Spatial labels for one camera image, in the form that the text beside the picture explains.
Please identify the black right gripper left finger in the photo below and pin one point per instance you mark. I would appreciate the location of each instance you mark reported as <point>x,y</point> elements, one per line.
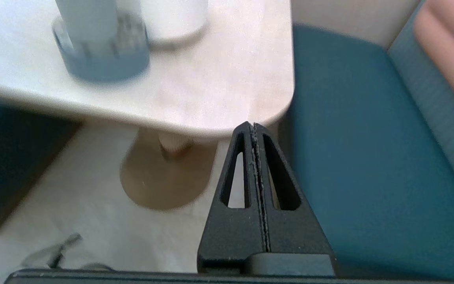
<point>231,236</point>

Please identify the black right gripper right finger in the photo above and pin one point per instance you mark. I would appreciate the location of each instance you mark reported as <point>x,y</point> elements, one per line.
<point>294,236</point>

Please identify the round blue-grey perforated drip tray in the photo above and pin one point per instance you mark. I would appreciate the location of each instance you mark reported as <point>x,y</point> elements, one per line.
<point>105,65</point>

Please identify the grey cup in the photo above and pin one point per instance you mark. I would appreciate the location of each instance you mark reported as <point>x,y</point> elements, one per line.
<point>87,19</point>

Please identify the teal bench seat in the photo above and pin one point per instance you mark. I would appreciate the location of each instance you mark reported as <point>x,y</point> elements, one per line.
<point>369,138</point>
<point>10,165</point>

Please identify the large tea dispenser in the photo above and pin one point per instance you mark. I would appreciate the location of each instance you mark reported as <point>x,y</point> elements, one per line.
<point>172,19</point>

